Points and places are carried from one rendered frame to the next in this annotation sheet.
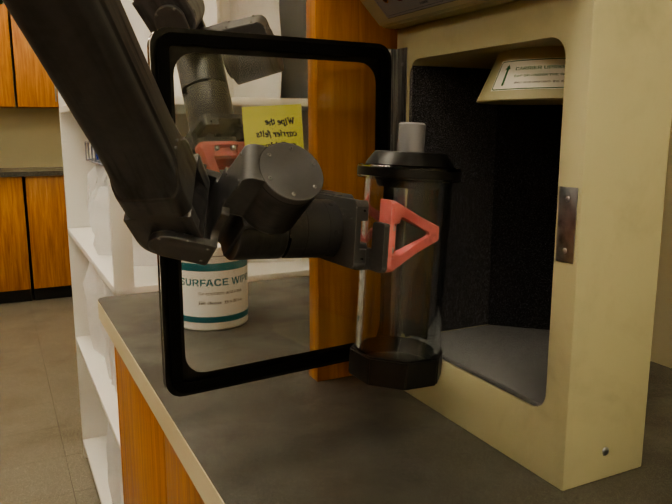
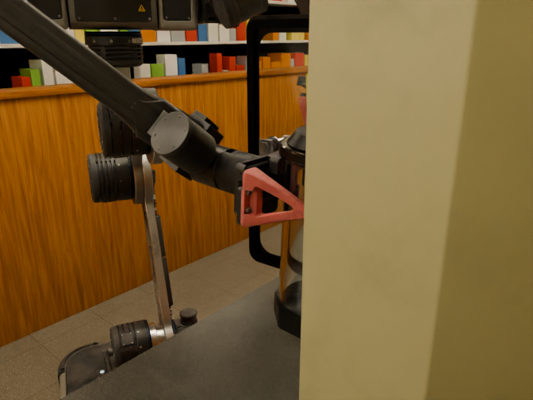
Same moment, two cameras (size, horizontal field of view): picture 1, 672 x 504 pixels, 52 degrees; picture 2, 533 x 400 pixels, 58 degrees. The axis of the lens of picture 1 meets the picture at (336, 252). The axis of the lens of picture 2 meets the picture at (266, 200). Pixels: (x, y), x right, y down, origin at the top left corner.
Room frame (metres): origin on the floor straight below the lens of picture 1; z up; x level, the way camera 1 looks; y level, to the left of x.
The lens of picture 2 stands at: (0.45, -0.53, 1.36)
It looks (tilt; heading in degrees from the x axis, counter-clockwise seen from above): 19 degrees down; 68
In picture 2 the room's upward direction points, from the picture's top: straight up
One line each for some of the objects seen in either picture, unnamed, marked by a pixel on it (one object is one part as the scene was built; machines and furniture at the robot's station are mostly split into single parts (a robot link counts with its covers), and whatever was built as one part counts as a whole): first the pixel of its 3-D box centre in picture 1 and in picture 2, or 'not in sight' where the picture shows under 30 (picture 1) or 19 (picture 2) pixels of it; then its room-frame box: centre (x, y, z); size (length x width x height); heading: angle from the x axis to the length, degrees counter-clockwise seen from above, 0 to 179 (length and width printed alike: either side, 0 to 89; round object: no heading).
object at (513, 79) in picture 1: (558, 77); not in sight; (0.78, -0.25, 1.34); 0.18 x 0.18 x 0.05
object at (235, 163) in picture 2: (312, 228); (250, 176); (0.66, 0.02, 1.19); 0.10 x 0.07 x 0.07; 29
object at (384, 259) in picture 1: (391, 232); (279, 198); (0.66, -0.05, 1.19); 0.09 x 0.07 x 0.07; 119
